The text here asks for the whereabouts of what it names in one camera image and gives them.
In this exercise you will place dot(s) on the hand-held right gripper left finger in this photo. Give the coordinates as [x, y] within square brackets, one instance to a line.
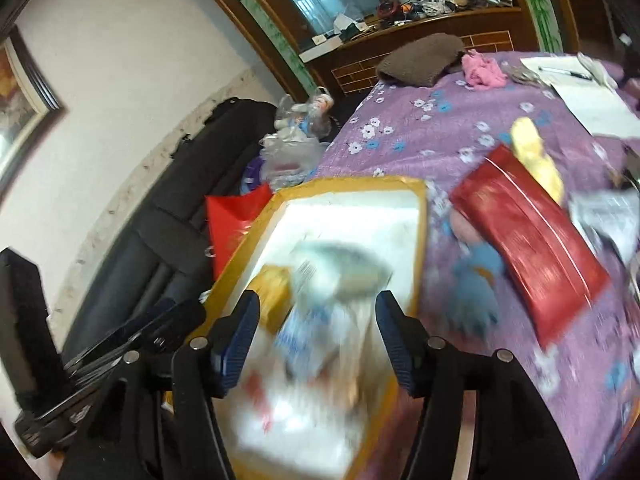
[239, 342]

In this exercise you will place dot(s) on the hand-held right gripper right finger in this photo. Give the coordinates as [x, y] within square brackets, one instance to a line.
[396, 342]

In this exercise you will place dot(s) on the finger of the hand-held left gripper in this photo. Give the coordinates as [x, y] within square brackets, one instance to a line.
[165, 317]

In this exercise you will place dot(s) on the blue and white packet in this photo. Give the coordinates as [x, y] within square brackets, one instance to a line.
[320, 335]

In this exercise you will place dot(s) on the yellow taped foam box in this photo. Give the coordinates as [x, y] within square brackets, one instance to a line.
[350, 210]

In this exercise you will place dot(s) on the white grey soft packet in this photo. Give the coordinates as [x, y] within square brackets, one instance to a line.
[345, 265]

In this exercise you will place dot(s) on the yellow packet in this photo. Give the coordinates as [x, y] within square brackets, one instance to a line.
[272, 295]

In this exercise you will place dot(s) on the black sofa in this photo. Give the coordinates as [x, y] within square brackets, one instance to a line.
[165, 220]

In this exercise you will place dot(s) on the white packet with red print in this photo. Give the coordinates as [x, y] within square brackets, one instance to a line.
[300, 425]

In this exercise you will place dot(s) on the blue and pink plush toy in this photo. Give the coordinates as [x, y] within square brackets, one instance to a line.
[477, 280]

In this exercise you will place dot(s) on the red shopping bag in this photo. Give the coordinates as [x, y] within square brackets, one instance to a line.
[230, 225]

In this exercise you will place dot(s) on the red flat pouch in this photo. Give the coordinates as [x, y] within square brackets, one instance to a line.
[535, 250]

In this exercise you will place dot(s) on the clear plastic bag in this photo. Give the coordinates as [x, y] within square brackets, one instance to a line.
[292, 155]

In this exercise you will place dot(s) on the purple floral bed sheet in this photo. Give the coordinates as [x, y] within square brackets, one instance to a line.
[425, 130]

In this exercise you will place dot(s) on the yellow plush toy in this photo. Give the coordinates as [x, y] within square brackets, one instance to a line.
[537, 160]

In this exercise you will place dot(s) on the crumpled white grey packet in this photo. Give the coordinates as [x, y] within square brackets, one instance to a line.
[607, 220]

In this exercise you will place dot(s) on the wooden tiled headboard shelf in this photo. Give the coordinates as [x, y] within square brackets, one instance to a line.
[360, 67]

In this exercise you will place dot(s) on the brown knit hat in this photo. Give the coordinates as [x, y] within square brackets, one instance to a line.
[420, 60]

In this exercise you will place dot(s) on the pink fluffy cloth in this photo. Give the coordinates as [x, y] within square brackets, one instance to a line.
[482, 71]

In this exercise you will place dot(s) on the white paper sheet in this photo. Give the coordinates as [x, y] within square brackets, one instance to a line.
[555, 62]
[597, 110]

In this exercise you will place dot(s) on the black pen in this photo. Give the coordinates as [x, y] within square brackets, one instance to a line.
[565, 73]

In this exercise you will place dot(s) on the framed wall picture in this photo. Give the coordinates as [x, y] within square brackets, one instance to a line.
[20, 110]

